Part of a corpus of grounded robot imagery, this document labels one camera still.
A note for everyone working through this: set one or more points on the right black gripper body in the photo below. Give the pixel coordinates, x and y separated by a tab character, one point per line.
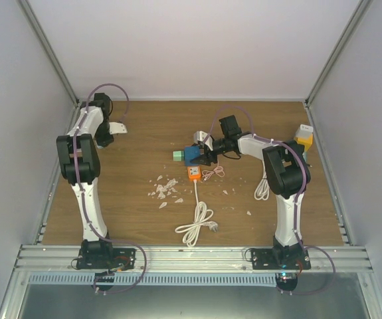
224	144

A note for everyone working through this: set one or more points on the blue power socket cube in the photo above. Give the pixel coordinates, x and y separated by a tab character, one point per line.
190	153

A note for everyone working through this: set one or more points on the green charger plug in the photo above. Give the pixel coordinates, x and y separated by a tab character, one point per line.
178	155

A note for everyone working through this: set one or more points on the orange power socket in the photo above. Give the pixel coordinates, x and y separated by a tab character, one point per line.
194	173

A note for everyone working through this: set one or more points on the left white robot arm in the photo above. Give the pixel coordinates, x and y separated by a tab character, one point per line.
80	165

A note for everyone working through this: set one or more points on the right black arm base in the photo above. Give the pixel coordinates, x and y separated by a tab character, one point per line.
280	258

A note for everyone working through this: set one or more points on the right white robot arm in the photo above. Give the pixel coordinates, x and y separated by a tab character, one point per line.
287	175

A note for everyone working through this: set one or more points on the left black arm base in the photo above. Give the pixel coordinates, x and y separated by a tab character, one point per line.
115	259

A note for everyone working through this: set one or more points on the yellow socket cube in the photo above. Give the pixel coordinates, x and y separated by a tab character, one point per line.
306	142

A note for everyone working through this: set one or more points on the white paint flakes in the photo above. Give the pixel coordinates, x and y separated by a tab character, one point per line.
222	189

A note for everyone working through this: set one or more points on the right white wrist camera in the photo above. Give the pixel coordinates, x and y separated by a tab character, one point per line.
203	139

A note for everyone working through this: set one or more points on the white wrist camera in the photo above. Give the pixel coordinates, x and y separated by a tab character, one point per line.
203	139
117	128

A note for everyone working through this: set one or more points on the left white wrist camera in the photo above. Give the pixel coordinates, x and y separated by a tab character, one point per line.
117	128

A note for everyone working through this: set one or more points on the aluminium front rail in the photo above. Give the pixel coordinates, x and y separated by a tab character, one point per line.
198	259

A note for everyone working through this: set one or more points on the light blue cable duct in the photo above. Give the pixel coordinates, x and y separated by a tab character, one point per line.
162	279

